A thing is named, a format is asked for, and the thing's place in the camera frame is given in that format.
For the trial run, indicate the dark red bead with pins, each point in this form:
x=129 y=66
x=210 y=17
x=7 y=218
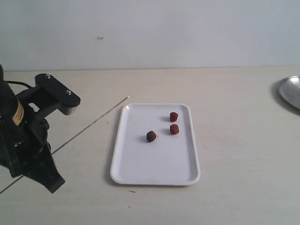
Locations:
x=151 y=136
x=173 y=116
x=174 y=129

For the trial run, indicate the round steel plate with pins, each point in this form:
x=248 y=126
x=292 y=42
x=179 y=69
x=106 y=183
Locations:
x=289 y=90

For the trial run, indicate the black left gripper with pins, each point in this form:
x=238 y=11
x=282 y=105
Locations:
x=24 y=148

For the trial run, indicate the thin metal skewer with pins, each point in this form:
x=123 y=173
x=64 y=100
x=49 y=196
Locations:
x=72 y=138

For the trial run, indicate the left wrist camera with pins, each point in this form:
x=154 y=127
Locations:
x=67 y=99

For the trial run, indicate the white rectangular tray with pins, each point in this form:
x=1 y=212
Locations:
x=170 y=160

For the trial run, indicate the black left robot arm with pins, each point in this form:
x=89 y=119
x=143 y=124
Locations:
x=8 y=97

